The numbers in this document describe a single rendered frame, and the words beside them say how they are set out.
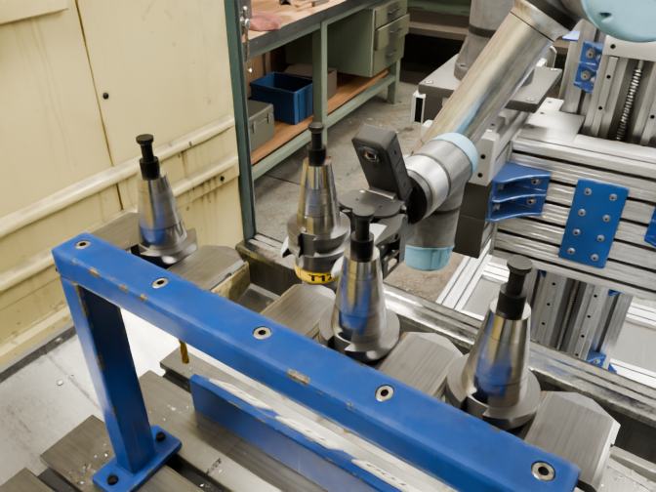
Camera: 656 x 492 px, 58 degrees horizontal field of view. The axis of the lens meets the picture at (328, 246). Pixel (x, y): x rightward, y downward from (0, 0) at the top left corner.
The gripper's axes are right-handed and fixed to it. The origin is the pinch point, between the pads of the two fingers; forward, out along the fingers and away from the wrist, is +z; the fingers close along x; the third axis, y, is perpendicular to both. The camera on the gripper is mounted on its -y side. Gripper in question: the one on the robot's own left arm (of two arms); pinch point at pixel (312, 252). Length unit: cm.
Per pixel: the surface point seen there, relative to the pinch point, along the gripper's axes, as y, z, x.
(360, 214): -12.7, 10.2, -11.4
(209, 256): -1.9, 8.4, 6.0
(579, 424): -1.4, 8.8, -28.0
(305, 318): -1.6, 10.5, -6.7
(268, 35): 28, -163, 140
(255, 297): 51, -41, 46
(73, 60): -9, -10, 49
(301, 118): 86, -216, 163
